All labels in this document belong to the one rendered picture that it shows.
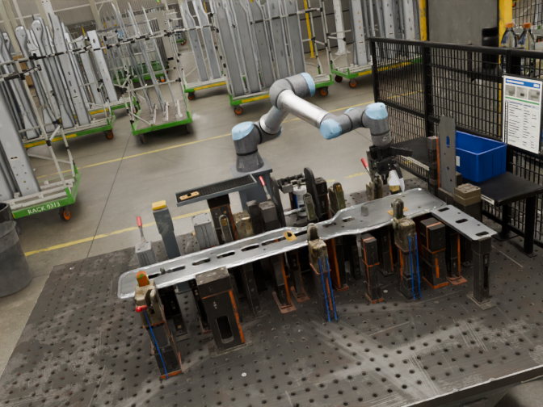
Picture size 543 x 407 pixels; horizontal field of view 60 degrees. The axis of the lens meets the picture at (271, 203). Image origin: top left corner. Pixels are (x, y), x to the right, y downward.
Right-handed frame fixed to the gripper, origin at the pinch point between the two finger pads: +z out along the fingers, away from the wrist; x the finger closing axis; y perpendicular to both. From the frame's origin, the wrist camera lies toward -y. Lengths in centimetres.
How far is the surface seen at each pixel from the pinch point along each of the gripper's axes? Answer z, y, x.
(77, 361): 26, 147, -7
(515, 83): -24, -57, 1
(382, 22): 52, -363, -732
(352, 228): 9.4, 23.0, 3.2
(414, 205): 12.6, -6.7, -0.6
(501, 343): 42, -2, 56
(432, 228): 14.3, -4.1, 17.3
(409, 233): 10.8, 7.1, 19.9
